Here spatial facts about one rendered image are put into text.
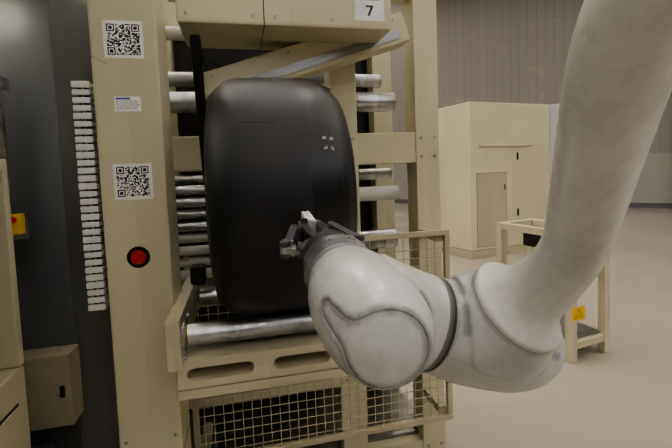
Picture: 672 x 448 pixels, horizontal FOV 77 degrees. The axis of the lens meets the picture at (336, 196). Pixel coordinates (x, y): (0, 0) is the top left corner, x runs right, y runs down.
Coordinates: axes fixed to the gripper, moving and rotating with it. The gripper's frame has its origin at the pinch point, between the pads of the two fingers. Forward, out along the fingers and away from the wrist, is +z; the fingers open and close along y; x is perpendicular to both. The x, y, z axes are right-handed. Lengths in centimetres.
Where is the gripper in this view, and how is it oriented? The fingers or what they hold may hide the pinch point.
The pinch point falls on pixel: (308, 223)
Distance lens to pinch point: 74.5
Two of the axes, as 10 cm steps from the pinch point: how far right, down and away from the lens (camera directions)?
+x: 0.1, 9.8, 2.0
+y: -9.7, 0.5, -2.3
